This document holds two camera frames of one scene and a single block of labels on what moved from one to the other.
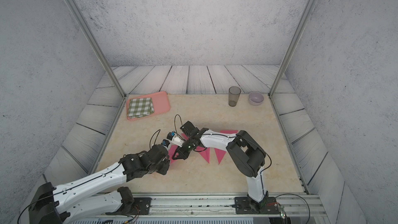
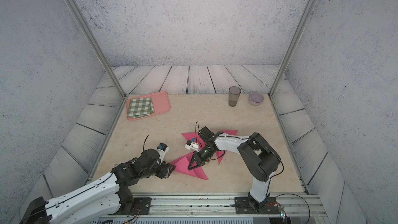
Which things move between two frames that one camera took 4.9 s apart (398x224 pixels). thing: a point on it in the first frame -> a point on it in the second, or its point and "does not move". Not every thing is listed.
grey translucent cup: [234, 93] does not move
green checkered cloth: [140, 107] does not move
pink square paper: [219, 153] does not move
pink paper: [171, 152] -> [182, 164]
